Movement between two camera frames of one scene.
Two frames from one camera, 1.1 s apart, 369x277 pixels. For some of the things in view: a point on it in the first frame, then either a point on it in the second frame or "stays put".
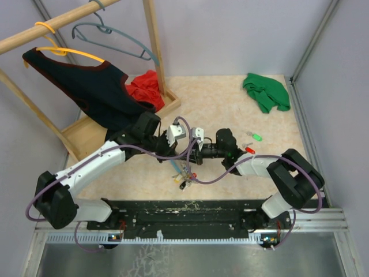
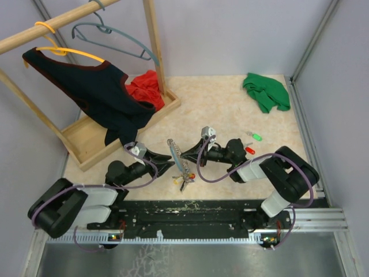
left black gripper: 169,151 -> 154,158
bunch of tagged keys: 183,179 stays put
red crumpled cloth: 145,88 stays put
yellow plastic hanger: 60,51 stays put
